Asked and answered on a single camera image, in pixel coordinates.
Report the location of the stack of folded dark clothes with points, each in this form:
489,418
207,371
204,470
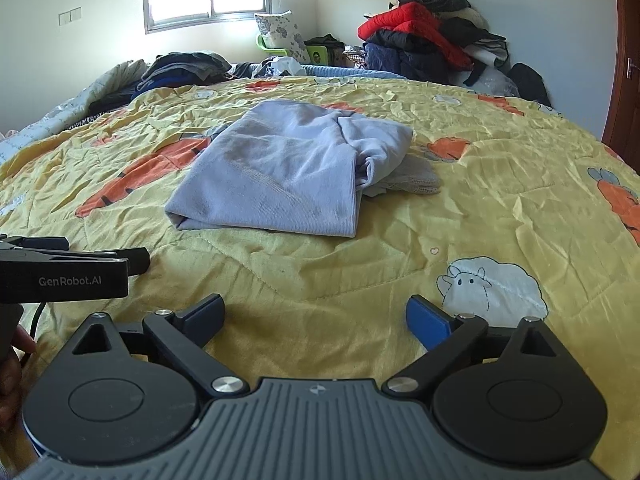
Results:
185,67

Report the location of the red jacket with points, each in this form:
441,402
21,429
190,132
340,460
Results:
405,20

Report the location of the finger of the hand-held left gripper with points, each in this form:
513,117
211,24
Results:
137,260
40,242

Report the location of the black bag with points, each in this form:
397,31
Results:
527,82

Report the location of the white wall switch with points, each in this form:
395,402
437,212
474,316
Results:
69,16

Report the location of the crumpled white blue clothes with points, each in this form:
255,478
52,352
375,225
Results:
285,66

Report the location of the checked cloth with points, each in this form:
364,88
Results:
354,56

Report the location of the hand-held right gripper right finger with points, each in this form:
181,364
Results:
427,322

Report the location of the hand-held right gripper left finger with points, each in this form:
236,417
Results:
207,317

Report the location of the pale patterned quilt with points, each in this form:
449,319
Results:
30,135

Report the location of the lavender sweater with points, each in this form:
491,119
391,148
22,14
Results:
280,170

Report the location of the pile of dark clothes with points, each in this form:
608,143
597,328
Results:
400,60

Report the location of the green plastic stool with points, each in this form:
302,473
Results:
317,53

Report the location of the blue blanket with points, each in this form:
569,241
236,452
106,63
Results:
340,71

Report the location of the clear plastic bag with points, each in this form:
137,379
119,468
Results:
495,80

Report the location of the floral pillow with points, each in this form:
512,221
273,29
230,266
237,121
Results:
280,32

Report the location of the dark green cloth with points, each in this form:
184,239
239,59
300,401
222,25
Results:
325,41

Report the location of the yellow printed quilt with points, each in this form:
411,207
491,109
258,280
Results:
350,270

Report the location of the person's left hand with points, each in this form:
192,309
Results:
12,385

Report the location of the window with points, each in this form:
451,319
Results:
175,5

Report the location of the brown wooden door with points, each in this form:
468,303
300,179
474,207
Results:
625,110

